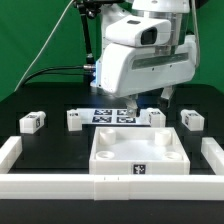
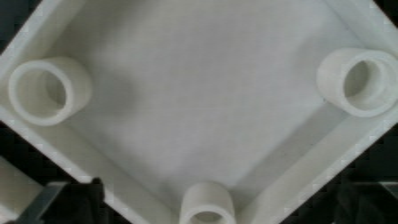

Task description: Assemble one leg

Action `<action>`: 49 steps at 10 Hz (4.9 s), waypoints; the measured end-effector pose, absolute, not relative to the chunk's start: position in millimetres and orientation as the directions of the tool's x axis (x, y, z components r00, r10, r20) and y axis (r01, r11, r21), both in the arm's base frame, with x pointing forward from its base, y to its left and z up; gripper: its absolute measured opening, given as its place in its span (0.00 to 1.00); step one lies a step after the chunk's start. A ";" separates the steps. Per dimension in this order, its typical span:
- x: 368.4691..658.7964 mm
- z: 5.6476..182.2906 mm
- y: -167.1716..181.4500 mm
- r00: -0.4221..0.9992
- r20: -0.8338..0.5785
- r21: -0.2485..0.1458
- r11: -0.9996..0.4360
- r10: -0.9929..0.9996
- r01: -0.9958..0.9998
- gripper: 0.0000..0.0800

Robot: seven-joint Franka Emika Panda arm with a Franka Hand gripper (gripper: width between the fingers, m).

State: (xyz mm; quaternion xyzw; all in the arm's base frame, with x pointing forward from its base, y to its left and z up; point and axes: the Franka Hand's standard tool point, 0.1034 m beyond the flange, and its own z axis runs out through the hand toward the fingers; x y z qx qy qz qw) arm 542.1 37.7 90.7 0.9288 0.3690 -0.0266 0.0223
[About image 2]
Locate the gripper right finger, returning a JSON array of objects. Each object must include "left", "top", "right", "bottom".
[{"left": 351, "top": 181, "right": 398, "bottom": 224}]

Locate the white square tabletop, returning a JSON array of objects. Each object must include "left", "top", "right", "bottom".
[{"left": 0, "top": 0, "right": 398, "bottom": 224}]

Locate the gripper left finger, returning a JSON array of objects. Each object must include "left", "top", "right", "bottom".
[{"left": 14, "top": 182, "right": 67, "bottom": 224}]

